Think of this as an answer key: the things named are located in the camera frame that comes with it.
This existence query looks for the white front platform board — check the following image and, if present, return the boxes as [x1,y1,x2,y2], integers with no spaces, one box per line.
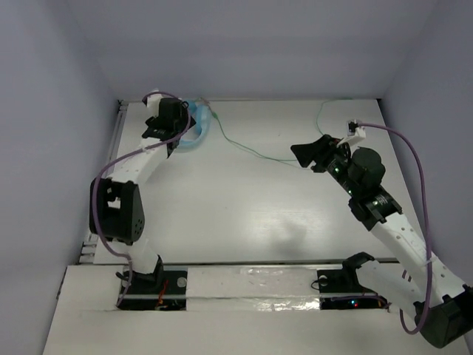
[44,263,470,355]

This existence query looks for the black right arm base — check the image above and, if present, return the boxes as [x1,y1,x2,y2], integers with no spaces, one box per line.
[310,252,391,311]

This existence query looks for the green headphone cable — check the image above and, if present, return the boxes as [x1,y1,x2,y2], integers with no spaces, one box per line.
[199,96,352,166]

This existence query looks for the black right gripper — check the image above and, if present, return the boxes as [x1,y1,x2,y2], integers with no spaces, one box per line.
[290,135,359,197]

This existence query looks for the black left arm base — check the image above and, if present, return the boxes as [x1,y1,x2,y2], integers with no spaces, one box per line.
[115,257,188,311]

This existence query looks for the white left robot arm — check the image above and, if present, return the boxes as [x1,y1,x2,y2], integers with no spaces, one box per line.
[89,94,194,291]

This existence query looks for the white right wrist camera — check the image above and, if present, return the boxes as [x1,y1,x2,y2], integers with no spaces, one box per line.
[337,120,367,147]

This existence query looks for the light blue headphones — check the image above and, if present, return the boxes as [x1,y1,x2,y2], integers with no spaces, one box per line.
[177,100,212,152]

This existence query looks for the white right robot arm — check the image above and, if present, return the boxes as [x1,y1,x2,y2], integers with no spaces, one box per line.
[290,135,472,348]

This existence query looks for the aluminium rail left side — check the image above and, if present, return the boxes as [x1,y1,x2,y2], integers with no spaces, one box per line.
[78,100,128,264]

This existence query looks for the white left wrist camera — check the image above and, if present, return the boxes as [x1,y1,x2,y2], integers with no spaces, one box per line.
[143,89,163,110]

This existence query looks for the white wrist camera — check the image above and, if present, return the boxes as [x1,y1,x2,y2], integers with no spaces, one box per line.
[143,89,163,110]
[337,120,367,147]

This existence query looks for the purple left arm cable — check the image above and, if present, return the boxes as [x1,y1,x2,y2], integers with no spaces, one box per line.
[90,90,191,308]

